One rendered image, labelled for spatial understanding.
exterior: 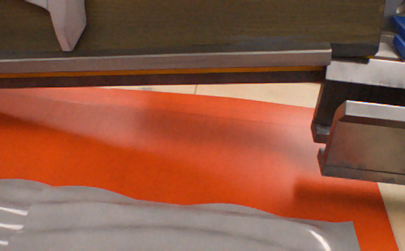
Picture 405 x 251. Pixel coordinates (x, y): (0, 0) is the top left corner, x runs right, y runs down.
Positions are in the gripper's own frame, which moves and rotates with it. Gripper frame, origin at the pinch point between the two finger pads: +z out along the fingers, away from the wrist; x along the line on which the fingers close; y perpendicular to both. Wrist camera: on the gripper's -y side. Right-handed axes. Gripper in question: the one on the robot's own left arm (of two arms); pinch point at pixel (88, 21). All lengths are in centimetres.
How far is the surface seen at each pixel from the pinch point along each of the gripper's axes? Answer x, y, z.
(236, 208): 8.5, -11.1, 7.3
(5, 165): 7.0, 3.7, 7.4
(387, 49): -12.0, -24.5, 4.0
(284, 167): 3.9, -14.2, 7.4
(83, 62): 2.7, -0.4, 1.8
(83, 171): 6.8, -1.4, 7.4
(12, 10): 1.3, 4.6, -0.7
